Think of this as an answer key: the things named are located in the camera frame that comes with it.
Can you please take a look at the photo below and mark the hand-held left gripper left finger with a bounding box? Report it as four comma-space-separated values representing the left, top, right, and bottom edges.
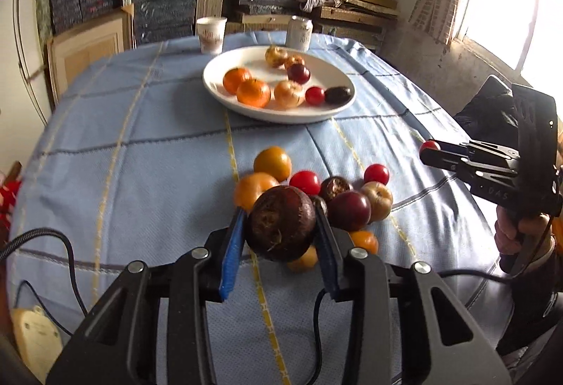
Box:
46, 209, 247, 385

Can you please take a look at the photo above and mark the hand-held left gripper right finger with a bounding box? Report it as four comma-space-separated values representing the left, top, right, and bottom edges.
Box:
310, 202, 513, 385

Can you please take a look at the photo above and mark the dark red plum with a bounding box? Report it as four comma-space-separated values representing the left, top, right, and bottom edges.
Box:
287, 63, 311, 85
328, 190, 372, 233

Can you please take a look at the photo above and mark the dark purple round fruit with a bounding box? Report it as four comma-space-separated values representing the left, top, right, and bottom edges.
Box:
245, 185, 317, 263
324, 86, 353, 106
318, 176, 354, 203

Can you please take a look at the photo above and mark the white plate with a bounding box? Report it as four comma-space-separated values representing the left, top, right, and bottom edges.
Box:
202, 45, 357, 125

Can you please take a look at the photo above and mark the person's right forearm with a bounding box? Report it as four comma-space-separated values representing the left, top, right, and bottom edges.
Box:
497, 253, 563, 368

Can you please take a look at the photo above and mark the person's right hand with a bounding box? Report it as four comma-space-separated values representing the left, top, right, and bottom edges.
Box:
494, 207, 559, 276

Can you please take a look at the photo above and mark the black bag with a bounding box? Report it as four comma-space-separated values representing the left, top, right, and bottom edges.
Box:
453, 75, 526, 146

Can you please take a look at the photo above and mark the blue plaid tablecloth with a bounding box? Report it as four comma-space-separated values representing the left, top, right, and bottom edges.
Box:
6, 31, 515, 385

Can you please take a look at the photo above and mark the white drink can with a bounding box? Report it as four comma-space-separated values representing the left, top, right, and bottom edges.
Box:
285, 15, 314, 52

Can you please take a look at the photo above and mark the cream power strip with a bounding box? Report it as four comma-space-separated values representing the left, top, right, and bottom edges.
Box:
11, 305, 64, 383

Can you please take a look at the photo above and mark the white paper cup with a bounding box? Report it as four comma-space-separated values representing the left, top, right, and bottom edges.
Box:
196, 16, 228, 56

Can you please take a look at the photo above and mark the red cloth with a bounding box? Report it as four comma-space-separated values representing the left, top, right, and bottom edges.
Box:
0, 180, 23, 232

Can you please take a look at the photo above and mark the wooden framed panel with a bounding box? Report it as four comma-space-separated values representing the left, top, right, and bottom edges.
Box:
46, 11, 133, 95

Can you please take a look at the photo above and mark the stack of blue patterned boxes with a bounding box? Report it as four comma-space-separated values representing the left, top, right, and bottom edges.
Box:
50, 0, 117, 34

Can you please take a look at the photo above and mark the white board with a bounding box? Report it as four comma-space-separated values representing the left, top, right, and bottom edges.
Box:
13, 0, 53, 117

